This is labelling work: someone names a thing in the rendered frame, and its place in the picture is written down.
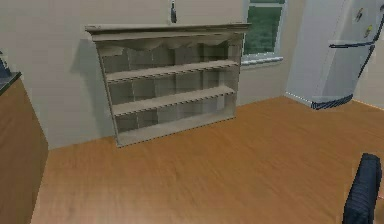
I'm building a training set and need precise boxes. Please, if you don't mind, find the white framed window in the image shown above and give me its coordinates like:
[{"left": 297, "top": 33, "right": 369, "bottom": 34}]
[{"left": 240, "top": 0, "right": 290, "bottom": 66}]

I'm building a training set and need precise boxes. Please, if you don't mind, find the brown wooden kitchen counter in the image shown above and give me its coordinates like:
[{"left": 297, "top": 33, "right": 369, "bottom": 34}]
[{"left": 0, "top": 71, "right": 50, "bottom": 224}]

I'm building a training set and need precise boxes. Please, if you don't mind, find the dark bottle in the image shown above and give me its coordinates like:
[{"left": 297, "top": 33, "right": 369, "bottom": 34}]
[{"left": 170, "top": 0, "right": 178, "bottom": 24}]

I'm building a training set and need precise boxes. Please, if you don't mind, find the dark blue object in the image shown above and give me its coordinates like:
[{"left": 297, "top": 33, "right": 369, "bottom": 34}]
[{"left": 0, "top": 50, "right": 10, "bottom": 79}]

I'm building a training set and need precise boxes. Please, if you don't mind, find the beige wooden shelf unit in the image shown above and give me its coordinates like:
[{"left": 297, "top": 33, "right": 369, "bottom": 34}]
[{"left": 84, "top": 22, "right": 252, "bottom": 148}]

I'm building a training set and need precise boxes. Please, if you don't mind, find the white fridge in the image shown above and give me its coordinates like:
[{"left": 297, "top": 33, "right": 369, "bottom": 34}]
[{"left": 285, "top": 0, "right": 384, "bottom": 111}]

